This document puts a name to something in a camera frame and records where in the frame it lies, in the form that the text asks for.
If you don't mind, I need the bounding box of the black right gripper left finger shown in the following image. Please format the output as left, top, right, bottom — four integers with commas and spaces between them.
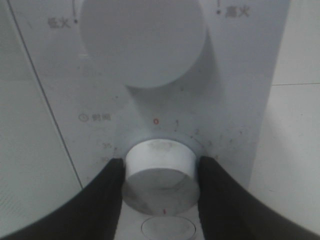
3, 158, 124, 240

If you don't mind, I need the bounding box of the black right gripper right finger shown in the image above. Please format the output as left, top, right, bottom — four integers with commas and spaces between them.
198, 156, 320, 240

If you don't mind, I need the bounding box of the round white door button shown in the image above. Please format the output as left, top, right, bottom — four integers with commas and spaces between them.
140, 216, 197, 240

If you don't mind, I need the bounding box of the white microwave door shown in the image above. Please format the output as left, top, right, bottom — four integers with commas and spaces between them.
0, 0, 82, 208

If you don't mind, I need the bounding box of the white microwave knob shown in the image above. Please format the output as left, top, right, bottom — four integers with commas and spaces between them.
79, 0, 206, 88
122, 139, 200, 216

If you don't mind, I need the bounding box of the white microwave oven body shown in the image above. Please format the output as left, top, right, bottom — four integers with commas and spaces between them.
9, 0, 291, 240

